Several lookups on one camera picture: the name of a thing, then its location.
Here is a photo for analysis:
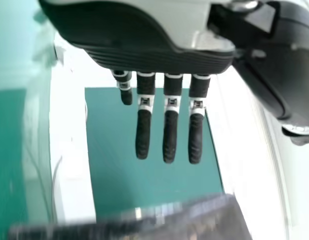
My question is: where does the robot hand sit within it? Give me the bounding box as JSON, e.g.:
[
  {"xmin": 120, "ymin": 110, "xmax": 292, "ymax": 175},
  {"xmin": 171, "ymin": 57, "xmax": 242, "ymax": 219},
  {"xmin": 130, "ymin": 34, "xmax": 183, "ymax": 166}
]
[{"xmin": 38, "ymin": 0, "xmax": 309, "ymax": 165}]

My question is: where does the black oven with glass door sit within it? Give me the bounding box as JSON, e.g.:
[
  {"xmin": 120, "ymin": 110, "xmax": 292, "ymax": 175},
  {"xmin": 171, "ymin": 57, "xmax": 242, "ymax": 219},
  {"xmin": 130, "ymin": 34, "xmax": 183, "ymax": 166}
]
[{"xmin": 8, "ymin": 192, "xmax": 253, "ymax": 240}]

